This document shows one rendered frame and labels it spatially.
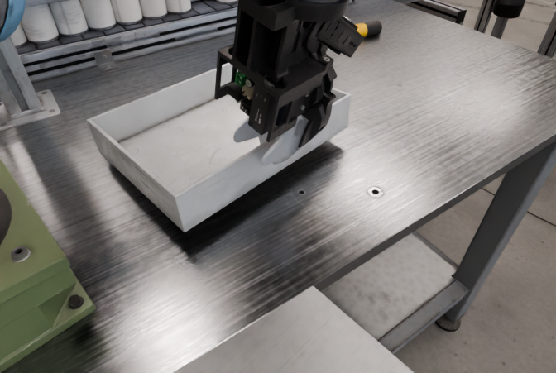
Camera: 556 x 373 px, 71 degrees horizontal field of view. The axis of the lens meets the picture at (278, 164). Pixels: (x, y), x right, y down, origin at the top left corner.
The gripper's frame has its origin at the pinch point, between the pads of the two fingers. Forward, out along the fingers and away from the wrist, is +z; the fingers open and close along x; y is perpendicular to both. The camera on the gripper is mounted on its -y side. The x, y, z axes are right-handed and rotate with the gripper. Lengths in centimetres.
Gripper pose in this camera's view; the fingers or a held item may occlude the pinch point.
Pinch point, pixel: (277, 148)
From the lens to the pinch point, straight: 45.1
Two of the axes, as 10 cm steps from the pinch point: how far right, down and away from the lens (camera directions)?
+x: 7.2, 6.0, -3.4
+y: -6.7, 4.8, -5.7
